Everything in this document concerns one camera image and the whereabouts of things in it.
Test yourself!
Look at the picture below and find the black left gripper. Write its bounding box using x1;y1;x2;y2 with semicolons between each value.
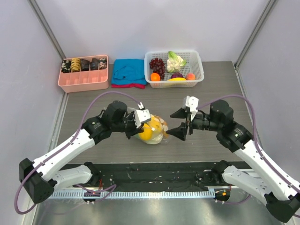
112;111;144;139

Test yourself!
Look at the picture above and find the yellow lemon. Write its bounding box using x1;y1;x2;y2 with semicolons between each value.
138;124;153;141

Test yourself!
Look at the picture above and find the clear zip top bag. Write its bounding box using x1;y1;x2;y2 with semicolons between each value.
134;113;168;145

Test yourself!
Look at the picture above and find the yellow mango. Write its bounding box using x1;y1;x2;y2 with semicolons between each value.
147;115;162;138

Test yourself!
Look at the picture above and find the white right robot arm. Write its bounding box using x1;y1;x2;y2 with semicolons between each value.
167;96;300;223

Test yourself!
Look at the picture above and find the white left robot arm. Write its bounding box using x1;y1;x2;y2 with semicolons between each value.
19;101;151;204

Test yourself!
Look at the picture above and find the magenta folded cloth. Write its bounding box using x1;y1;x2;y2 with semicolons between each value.
111;83;146;89

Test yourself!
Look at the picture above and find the yellow banana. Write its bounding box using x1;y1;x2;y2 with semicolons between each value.
167;77;186;82

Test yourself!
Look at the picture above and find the peach fruit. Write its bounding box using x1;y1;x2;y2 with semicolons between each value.
185;73;196;81

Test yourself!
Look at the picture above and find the purple red onion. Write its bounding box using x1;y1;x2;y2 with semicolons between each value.
171;72;184;79

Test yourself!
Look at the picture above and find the orange fruit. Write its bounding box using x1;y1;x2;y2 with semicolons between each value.
150;73;161;82

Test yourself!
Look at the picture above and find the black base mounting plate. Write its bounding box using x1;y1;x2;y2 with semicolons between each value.
94;162;228;192

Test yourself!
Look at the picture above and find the blue folded cloth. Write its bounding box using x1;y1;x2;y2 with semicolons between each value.
111;59;147;86

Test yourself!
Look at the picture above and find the pink divided storage box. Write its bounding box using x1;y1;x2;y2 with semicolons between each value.
58;55;109;93

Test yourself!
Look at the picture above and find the white plastic basket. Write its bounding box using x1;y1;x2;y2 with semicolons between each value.
144;49;204;88

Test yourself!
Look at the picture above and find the red grape bunch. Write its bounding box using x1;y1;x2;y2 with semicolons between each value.
149;58;165;81

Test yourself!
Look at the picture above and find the pink floral roll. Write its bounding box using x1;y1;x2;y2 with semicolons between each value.
98;57;107;70

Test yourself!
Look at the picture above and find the black roll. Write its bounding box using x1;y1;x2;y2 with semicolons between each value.
90;58;99;70

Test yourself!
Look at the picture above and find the dark brown roll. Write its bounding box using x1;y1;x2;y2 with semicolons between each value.
80;59;90;71

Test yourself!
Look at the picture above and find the yellow striped roll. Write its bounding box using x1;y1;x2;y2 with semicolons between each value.
71;58;81;73

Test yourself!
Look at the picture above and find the dark floral sushi roll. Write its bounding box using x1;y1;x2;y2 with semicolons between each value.
60;60;71;73

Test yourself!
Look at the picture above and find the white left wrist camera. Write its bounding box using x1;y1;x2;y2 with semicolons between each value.
134;102;151;128

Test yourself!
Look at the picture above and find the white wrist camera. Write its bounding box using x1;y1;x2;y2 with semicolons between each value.
134;102;151;128
182;96;199;121

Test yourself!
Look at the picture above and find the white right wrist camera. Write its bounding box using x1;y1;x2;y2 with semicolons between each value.
182;96;199;121

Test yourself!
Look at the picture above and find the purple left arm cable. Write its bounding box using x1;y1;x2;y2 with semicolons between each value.
14;91;145;215

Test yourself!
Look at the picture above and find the white slotted cable duct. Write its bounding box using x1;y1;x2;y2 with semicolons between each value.
49;189;215;199

